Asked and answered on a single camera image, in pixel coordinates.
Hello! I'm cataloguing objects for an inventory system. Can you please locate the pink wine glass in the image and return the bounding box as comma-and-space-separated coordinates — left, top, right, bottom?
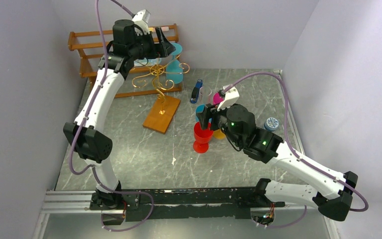
212, 92, 225, 106

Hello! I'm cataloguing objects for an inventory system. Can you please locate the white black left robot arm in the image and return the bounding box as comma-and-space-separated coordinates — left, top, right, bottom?
63, 19, 175, 209

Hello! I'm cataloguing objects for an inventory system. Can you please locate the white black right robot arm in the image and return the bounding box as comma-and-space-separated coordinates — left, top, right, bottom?
196, 104, 358, 222

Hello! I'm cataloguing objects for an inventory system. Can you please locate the red wine glass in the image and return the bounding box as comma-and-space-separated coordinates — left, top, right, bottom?
193, 122, 213, 154

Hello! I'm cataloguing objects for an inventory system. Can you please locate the yellow pink eraser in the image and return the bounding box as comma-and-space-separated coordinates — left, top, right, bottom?
149, 26, 170, 33

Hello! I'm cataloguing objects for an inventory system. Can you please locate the wooden shelf rack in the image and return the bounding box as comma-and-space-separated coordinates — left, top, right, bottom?
68, 24, 179, 98

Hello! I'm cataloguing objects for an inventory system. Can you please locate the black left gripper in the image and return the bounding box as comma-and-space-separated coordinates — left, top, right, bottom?
132, 29, 178, 62

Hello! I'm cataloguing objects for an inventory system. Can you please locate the clear wine glass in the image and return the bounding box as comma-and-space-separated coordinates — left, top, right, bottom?
199, 86, 212, 105

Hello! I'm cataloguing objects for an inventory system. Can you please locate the toothbrush package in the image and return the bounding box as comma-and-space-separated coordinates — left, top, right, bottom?
143, 58, 162, 66

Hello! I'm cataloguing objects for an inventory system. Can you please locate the gold wire glass rack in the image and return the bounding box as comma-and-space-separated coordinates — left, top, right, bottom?
132, 63, 190, 134

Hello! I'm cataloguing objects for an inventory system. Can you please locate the blue stapler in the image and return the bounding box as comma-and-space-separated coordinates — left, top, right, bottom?
190, 79, 203, 104

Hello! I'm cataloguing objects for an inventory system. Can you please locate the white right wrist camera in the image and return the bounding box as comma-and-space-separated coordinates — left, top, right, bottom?
217, 87, 240, 111

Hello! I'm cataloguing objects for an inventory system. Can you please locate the blue wine glass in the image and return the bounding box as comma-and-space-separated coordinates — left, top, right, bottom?
165, 43, 184, 84
195, 105, 211, 122

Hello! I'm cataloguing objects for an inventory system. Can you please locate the blue wine glass rear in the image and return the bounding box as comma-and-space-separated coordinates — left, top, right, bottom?
165, 43, 184, 84

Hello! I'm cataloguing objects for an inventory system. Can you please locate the yellow wine glass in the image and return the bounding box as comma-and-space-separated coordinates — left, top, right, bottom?
213, 129, 226, 139

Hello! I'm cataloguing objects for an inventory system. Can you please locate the blue wine glass front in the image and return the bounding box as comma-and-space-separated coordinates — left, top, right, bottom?
195, 105, 211, 122

